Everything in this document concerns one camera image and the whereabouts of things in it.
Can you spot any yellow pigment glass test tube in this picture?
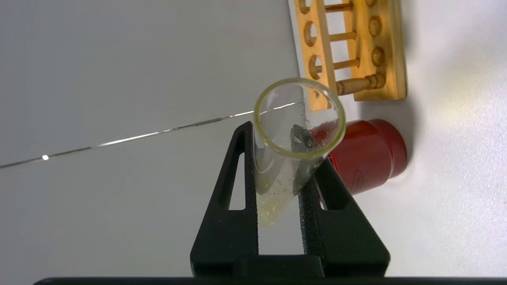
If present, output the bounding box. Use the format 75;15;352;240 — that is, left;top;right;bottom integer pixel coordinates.
253;77;346;226

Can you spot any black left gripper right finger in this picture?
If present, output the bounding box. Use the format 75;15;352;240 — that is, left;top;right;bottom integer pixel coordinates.
290;124;391;277

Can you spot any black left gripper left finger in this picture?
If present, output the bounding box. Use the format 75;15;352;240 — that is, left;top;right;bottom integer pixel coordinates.
190;121;260;277

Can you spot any dark red plastic cup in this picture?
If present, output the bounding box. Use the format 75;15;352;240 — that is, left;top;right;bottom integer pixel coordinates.
317;119;408;195

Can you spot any wooden test tube rack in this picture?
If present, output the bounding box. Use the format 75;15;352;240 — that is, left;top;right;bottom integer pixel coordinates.
295;0;408;111

